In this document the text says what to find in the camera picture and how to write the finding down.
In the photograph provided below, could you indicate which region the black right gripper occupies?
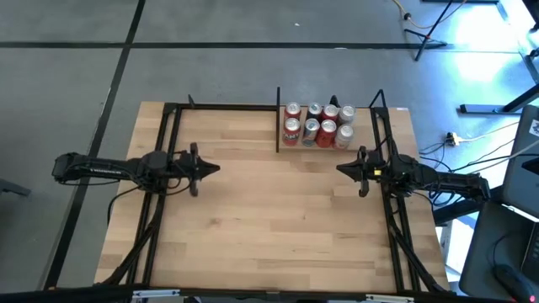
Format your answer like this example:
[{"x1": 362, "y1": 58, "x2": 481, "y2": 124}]
[{"x1": 335, "y1": 146, "x2": 388, "y2": 198}]

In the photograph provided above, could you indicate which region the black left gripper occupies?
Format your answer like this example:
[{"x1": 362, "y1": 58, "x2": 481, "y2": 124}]
[{"x1": 172, "y1": 142, "x2": 221, "y2": 198}]

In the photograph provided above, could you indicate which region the white and pink can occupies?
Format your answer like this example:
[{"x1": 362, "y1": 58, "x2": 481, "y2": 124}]
[{"x1": 334, "y1": 123, "x2": 355, "y2": 151}]

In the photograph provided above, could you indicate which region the magenta red soda can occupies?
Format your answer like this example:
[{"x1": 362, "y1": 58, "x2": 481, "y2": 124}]
[{"x1": 315, "y1": 120, "x2": 338, "y2": 149}]

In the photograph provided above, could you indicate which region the teal slim energy drink can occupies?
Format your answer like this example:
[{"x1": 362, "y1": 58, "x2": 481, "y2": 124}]
[{"x1": 302, "y1": 118, "x2": 321, "y2": 148}]

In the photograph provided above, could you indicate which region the red Fanta strawberry can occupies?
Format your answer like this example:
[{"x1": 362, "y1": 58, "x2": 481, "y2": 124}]
[
  {"x1": 284, "y1": 102, "x2": 302, "y2": 121},
  {"x1": 282, "y1": 117, "x2": 302, "y2": 147}
]

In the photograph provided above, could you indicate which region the black desk leg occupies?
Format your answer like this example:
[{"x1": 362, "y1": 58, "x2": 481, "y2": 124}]
[{"x1": 433, "y1": 184, "x2": 506, "y2": 226}]

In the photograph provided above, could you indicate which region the black floor stand base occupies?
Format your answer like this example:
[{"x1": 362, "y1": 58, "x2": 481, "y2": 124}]
[{"x1": 458, "y1": 83, "x2": 539, "y2": 114}]

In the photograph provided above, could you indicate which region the black tripod stand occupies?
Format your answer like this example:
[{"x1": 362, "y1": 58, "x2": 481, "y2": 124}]
[{"x1": 403, "y1": 0, "x2": 456, "y2": 62}]

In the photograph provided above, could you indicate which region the dark gray side desk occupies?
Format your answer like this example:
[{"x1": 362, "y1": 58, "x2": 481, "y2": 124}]
[{"x1": 458, "y1": 199, "x2": 539, "y2": 303}]

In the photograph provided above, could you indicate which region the gray laptop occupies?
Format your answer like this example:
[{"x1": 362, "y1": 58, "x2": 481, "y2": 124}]
[{"x1": 503, "y1": 104, "x2": 539, "y2": 220}]

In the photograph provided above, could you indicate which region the gray furniture foot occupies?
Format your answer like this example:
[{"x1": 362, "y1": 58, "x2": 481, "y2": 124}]
[{"x1": 0, "y1": 178, "x2": 33, "y2": 198}]

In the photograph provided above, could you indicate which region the black computer mouse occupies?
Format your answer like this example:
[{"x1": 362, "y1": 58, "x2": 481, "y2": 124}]
[{"x1": 494, "y1": 263, "x2": 538, "y2": 303}]

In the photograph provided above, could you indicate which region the black shelf divider post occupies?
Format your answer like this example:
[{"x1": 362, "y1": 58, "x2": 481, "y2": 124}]
[{"x1": 275, "y1": 87, "x2": 281, "y2": 153}]

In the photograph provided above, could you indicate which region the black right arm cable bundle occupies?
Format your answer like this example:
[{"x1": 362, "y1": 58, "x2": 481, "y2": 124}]
[{"x1": 414, "y1": 141, "x2": 462, "y2": 208}]

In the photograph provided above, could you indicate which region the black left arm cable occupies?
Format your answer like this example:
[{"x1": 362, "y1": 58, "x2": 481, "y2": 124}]
[{"x1": 105, "y1": 184, "x2": 142, "y2": 225}]

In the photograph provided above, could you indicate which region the silver metal bracket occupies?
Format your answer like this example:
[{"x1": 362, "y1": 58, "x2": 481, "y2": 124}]
[
  {"x1": 365, "y1": 293, "x2": 416, "y2": 303},
  {"x1": 132, "y1": 289, "x2": 181, "y2": 300}
]

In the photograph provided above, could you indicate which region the white floor cable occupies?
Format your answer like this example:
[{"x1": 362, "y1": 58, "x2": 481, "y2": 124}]
[{"x1": 456, "y1": 120, "x2": 522, "y2": 142}]

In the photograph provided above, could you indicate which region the yellow floor cable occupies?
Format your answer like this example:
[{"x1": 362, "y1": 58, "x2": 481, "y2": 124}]
[{"x1": 392, "y1": 0, "x2": 468, "y2": 30}]

